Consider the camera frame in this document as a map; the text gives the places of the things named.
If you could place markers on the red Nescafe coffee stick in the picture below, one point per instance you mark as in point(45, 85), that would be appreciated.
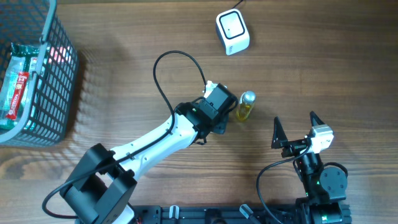
point(18, 94)

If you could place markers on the red white tissue pack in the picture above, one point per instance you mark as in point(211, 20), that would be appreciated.
point(59, 54)

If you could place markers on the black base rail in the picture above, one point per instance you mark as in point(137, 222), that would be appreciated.
point(285, 213)

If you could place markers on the green white plastic package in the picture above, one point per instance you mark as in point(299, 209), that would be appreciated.
point(23, 59)

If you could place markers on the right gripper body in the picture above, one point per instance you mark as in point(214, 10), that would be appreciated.
point(294, 147)

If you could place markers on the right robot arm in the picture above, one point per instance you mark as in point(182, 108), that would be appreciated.
point(324, 183)

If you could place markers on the yellow dish soap bottle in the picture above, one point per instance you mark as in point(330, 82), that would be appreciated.
point(245, 106)

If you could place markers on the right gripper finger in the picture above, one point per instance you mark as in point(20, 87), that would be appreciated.
point(279, 139)
point(315, 120)

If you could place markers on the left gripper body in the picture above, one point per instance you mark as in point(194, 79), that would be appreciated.
point(212, 115)

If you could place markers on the white barcode scanner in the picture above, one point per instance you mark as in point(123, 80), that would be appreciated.
point(232, 31)

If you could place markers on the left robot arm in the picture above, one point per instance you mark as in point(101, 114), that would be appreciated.
point(104, 180)

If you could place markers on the dark grey plastic basket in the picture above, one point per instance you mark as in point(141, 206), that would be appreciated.
point(50, 94)

